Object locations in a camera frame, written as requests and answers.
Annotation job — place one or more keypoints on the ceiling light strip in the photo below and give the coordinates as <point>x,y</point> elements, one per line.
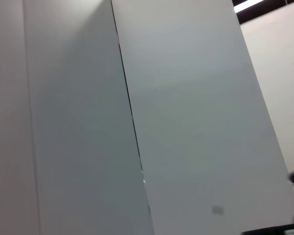
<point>247,6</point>

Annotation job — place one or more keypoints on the black glossy panel edge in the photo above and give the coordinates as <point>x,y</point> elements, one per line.
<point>284,231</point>

